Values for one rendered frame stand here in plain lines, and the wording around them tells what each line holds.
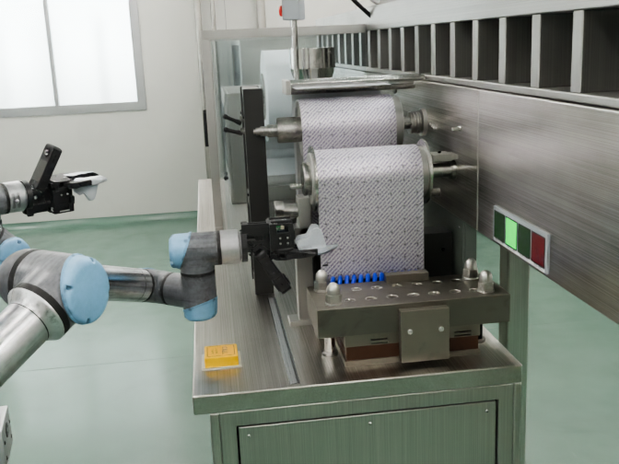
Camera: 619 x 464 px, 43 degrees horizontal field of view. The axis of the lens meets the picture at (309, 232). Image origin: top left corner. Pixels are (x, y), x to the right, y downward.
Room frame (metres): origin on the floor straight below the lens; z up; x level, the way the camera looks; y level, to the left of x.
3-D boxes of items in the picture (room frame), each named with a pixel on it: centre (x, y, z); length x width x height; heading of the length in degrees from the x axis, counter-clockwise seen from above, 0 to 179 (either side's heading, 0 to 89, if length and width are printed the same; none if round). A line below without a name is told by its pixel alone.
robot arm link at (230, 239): (1.64, 0.17, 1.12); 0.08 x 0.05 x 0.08; 7
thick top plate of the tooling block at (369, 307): (1.56, -0.20, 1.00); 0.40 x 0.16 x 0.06; 97
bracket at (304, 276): (1.75, 0.03, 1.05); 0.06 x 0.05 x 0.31; 97
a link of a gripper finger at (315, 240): (1.65, -0.02, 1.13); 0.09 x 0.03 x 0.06; 96
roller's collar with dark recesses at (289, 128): (1.97, 0.04, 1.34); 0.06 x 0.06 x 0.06; 7
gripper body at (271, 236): (1.65, 0.09, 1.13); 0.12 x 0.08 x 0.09; 97
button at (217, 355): (1.54, 0.20, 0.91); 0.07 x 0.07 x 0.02; 7
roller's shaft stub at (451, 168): (1.76, -0.30, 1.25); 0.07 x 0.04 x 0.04; 97
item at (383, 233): (1.68, -0.14, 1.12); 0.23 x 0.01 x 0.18; 97
